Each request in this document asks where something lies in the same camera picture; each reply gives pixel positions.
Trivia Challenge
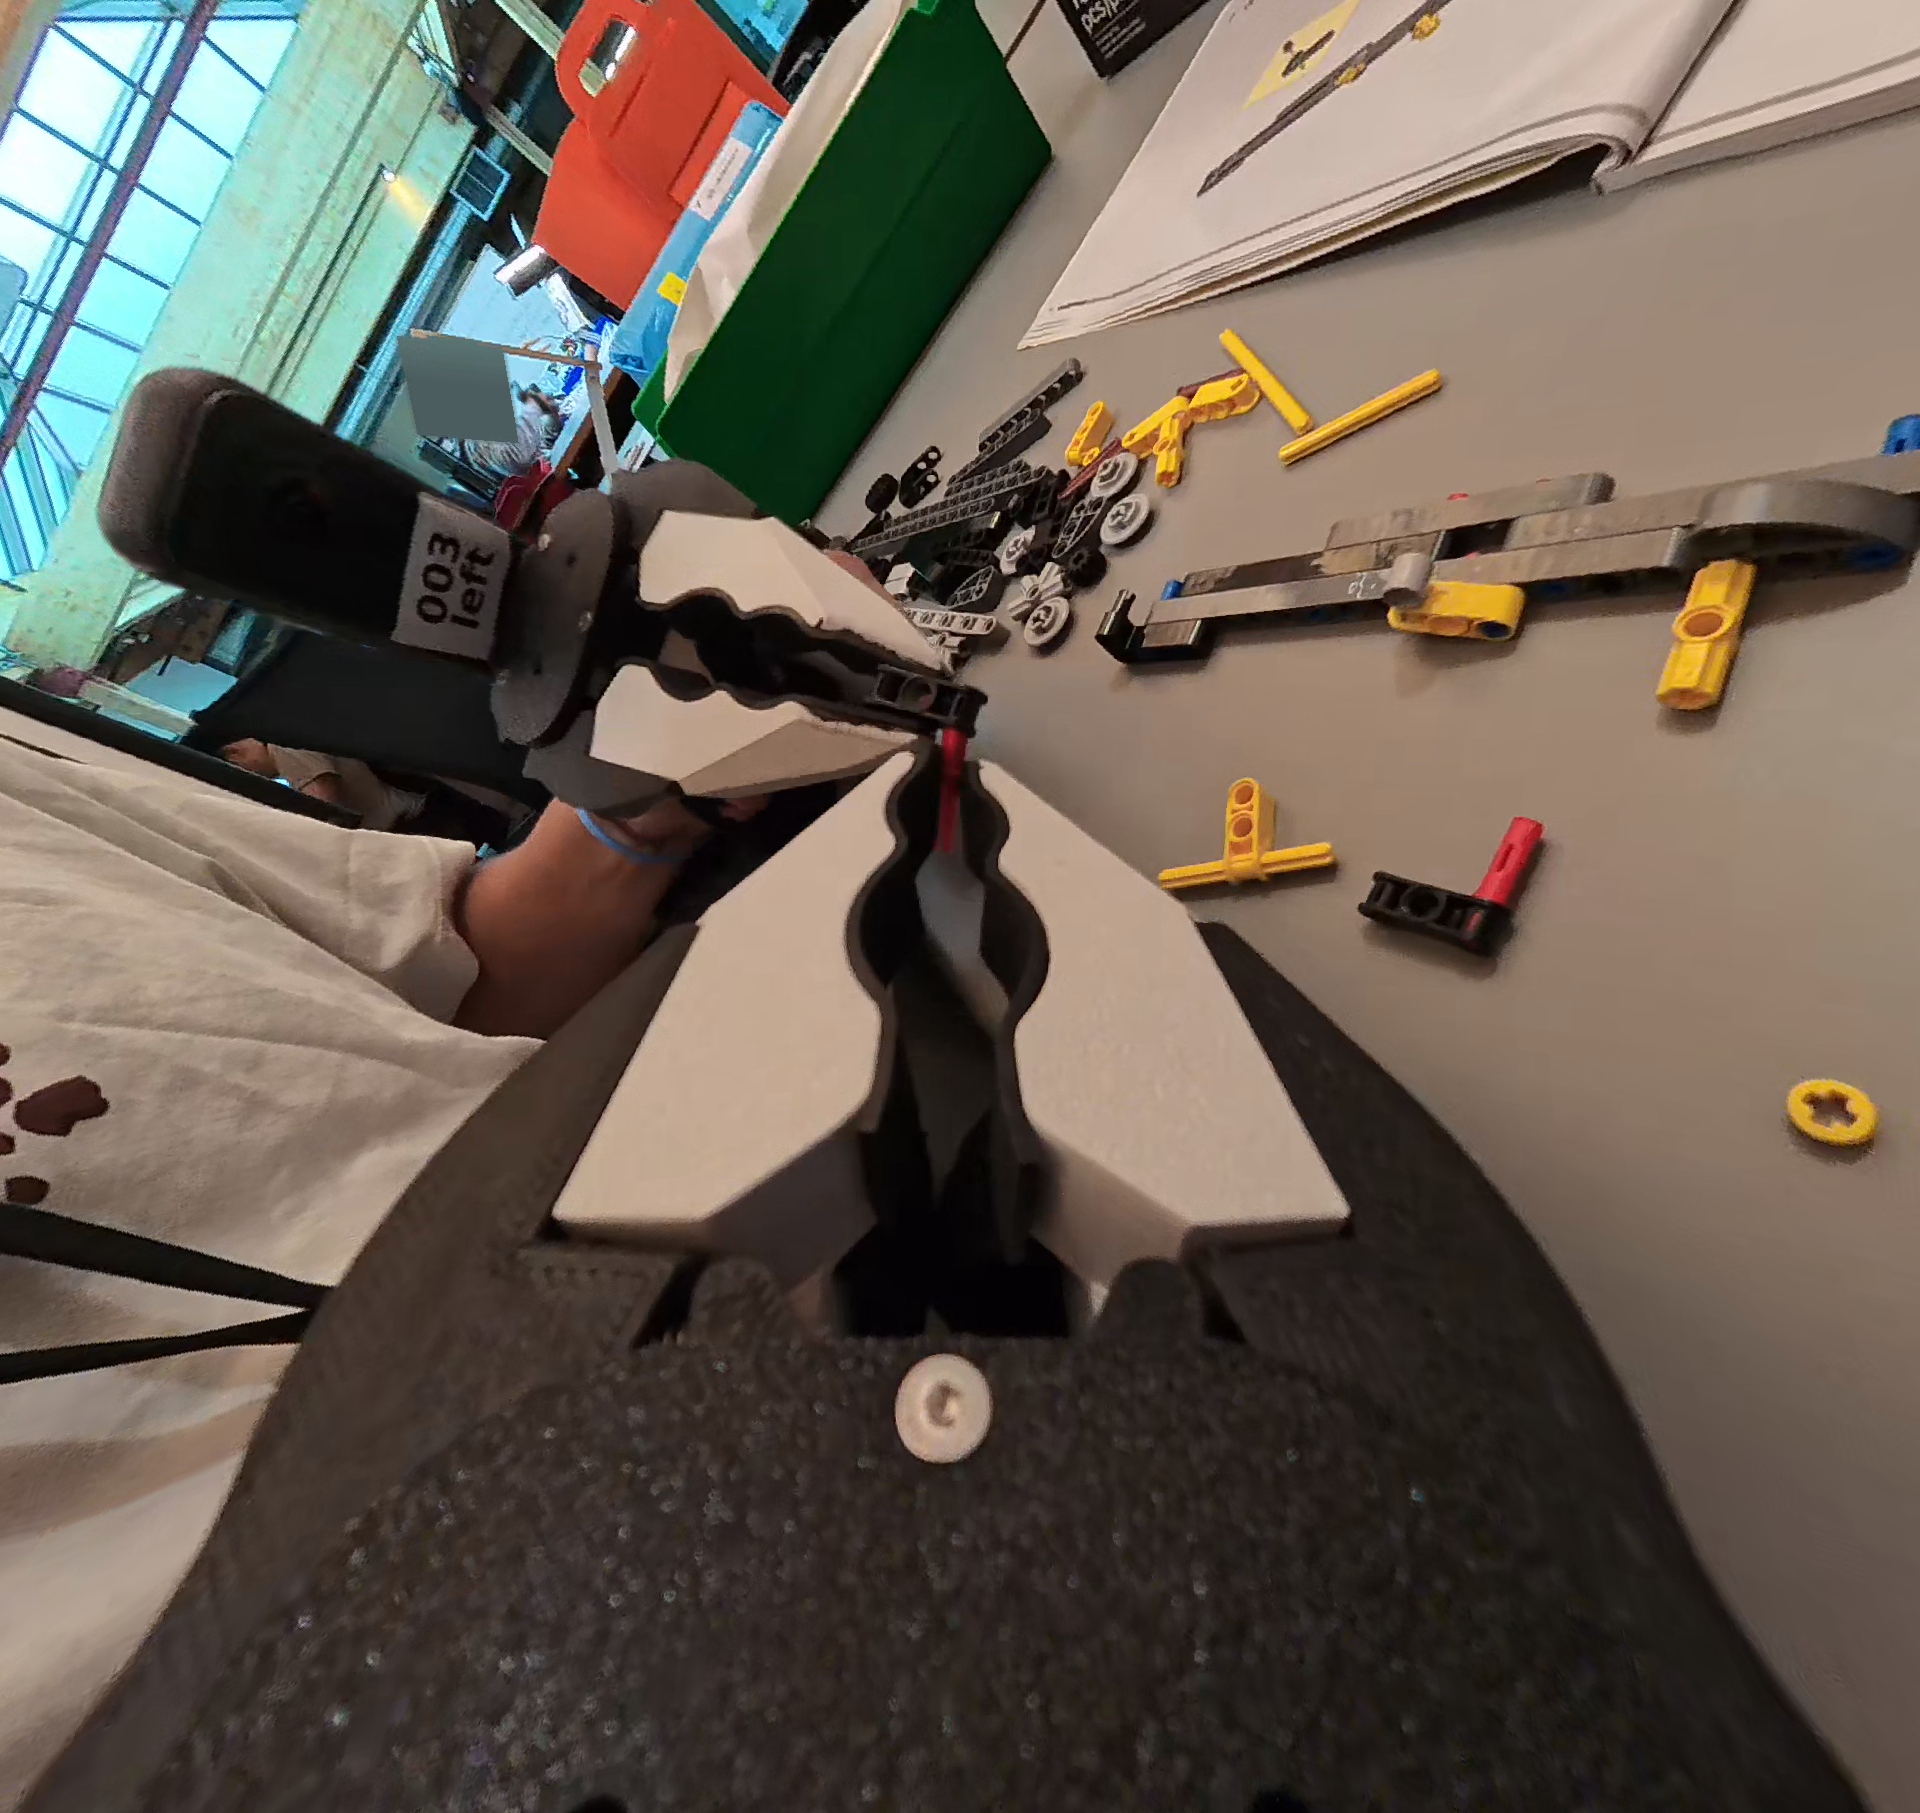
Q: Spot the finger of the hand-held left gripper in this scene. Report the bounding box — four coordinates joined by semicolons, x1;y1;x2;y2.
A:
633;508;961;684
589;659;938;802

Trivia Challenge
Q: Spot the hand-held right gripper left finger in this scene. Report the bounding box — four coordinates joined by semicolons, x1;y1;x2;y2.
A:
551;749;932;1335

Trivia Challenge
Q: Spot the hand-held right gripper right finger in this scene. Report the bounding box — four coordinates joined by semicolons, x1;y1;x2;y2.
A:
971;761;1349;1292

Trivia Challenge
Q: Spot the pile of black grey lego pieces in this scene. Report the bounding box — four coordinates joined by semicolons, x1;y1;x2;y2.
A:
842;355;1160;653

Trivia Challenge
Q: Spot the black lego pin connector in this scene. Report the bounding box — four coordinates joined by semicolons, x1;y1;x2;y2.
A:
1359;869;1506;961

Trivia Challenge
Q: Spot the grey lego beam assembly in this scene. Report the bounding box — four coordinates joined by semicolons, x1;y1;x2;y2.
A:
1093;410;1920;713

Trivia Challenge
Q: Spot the white lego instruction booklet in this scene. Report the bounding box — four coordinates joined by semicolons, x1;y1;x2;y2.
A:
1019;0;1920;349

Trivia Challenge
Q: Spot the blue wristband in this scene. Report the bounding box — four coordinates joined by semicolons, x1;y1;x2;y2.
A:
575;805;684;871

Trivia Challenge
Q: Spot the blue plastic bag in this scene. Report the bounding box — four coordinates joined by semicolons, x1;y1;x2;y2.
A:
615;101;785;377

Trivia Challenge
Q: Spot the green plastic bin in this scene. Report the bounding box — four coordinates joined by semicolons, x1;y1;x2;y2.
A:
631;0;1055;529

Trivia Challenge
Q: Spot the skylight window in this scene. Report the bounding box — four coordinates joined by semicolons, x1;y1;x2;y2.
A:
0;0;351;585

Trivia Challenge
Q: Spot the orange plastic carry case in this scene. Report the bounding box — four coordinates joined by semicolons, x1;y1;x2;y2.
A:
532;0;791;316

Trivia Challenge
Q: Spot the person's white t-shirt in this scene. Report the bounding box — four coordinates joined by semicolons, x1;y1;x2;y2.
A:
0;734;550;1813

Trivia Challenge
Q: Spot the black lanyard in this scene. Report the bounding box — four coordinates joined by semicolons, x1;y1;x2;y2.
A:
0;1195;334;1389

